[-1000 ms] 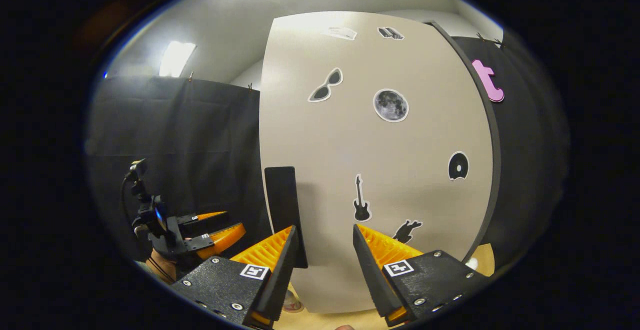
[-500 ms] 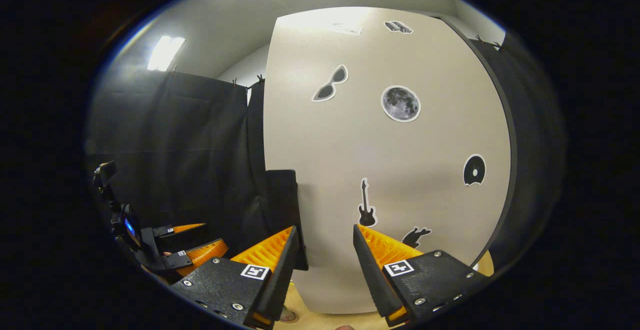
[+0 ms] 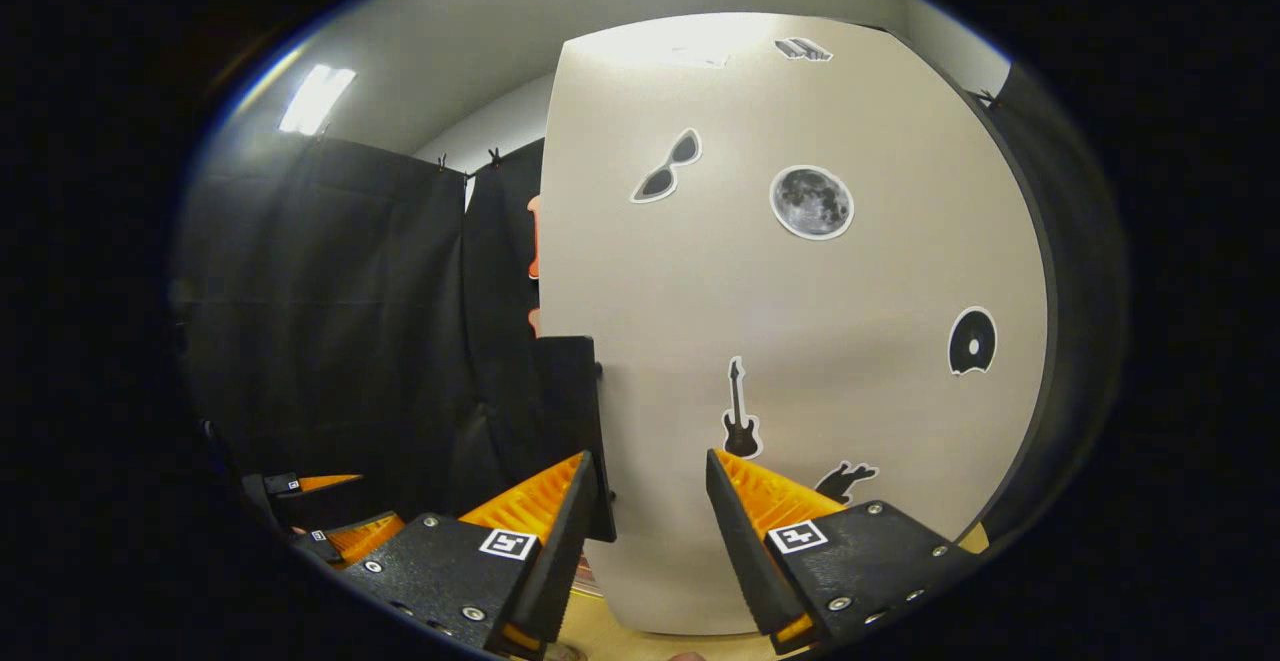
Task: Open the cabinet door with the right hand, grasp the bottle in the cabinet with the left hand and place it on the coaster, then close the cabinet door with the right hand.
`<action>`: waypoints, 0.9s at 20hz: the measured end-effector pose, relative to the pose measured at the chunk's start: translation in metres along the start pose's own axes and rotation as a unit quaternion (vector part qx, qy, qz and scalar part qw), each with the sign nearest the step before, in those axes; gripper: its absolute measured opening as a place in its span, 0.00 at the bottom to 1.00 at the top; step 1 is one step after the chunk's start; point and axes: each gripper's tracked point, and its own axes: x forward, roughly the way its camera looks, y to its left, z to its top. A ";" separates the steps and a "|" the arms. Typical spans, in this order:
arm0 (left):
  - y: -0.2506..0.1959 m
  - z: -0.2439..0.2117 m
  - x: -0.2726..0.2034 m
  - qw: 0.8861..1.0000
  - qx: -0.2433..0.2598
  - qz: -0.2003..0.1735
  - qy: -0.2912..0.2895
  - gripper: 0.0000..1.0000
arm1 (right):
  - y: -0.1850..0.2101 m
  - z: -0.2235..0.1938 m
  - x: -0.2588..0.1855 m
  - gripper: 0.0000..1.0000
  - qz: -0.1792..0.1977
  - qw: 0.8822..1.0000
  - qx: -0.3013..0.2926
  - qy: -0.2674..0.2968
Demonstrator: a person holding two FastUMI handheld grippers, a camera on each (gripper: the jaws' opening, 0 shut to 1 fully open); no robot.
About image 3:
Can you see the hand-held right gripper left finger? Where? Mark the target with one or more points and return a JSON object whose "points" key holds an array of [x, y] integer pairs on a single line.
{"points": [[565, 551]]}

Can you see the ceiling light panel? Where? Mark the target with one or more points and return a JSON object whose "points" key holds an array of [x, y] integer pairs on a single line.
{"points": [[317, 99]]}

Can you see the beige cabinet door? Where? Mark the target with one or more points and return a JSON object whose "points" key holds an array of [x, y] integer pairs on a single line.
{"points": [[800, 341]]}

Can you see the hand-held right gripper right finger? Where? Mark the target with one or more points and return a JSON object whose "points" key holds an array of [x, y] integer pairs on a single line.
{"points": [[750, 561]]}

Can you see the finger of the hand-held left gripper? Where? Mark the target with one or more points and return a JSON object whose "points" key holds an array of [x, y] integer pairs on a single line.
{"points": [[330, 544], [290, 486]]}

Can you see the black backdrop cloth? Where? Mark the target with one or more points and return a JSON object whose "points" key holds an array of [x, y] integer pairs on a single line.
{"points": [[330, 321]]}

